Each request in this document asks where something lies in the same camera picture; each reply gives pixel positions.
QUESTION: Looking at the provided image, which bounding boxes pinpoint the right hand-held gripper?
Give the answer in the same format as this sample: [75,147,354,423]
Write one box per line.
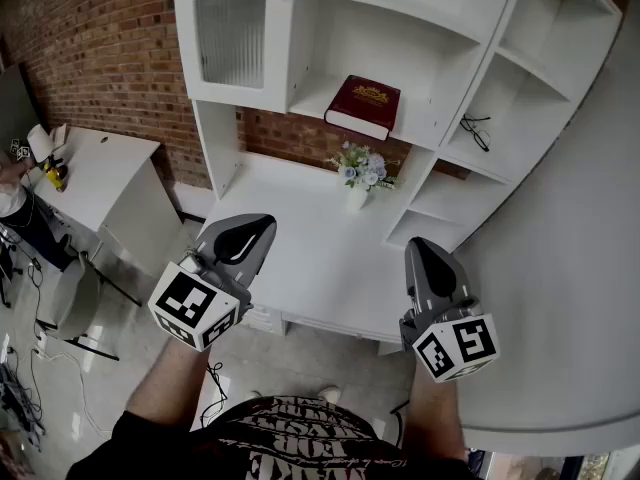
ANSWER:
[398,236,502,385]

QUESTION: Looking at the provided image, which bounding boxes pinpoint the white desk with hutch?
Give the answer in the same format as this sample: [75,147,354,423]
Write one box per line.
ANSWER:
[172,0,624,357]

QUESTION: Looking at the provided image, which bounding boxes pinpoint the person's left forearm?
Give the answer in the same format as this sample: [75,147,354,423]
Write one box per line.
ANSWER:
[122,336,217,435]

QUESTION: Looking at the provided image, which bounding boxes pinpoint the white floor cable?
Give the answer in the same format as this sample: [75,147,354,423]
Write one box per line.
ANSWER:
[29,346,114,442]

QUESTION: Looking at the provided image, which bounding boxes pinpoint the grey plastic chair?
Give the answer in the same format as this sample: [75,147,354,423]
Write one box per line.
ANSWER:
[36,251,122,362]

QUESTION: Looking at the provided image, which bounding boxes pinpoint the black floor cable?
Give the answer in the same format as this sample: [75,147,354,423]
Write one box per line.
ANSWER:
[199,361,229,430]

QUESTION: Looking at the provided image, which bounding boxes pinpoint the person's black printed shirt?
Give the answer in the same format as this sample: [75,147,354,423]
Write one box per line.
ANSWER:
[64,394,482,480]

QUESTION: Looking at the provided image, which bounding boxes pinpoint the pale blue flower bouquet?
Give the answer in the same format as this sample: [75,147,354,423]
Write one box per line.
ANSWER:
[331,140,402,192]

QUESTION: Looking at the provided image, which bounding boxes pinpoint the white shelf compartment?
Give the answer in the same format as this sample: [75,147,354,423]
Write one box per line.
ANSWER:
[288,0,484,150]

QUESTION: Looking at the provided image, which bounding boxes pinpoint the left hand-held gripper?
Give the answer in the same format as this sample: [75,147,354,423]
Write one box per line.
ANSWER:
[147,213,279,353]

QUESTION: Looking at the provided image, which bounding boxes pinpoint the white ribbed glass cabinet door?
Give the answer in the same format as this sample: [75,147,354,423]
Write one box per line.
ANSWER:
[173,0,297,115]

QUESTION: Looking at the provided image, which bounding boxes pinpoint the dark red hardcover book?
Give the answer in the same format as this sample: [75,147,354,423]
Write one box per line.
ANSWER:
[323,74,403,142]

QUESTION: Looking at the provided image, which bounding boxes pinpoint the white vase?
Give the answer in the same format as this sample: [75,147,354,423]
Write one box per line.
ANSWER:
[344,182,370,214]

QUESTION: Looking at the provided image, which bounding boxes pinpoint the black eyeglasses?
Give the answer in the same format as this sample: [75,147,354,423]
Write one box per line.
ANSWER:
[458,113,493,154]

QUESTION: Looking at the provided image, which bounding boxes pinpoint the white office table with drawers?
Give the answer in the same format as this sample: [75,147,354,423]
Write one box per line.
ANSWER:
[22,126,184,282]

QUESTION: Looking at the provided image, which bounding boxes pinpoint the yellow toy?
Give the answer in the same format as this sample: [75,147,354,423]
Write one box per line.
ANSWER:
[43,162,69,193]

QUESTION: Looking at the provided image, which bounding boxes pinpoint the person's right forearm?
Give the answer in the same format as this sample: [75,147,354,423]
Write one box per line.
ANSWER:
[401,361,470,463]

